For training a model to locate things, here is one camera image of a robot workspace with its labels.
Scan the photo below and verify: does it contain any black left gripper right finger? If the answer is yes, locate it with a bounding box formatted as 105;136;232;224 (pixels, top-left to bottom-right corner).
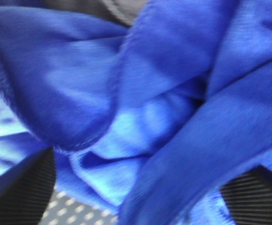
220;165;272;225

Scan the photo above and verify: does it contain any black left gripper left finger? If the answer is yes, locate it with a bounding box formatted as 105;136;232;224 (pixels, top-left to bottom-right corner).
0;148;56;225

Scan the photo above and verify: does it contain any blue microfibre towel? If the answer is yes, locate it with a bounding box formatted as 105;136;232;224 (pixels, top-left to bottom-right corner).
0;0;272;225

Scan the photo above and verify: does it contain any grey perforated plastic basket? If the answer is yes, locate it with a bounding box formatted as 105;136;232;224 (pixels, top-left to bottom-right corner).
40;0;147;225

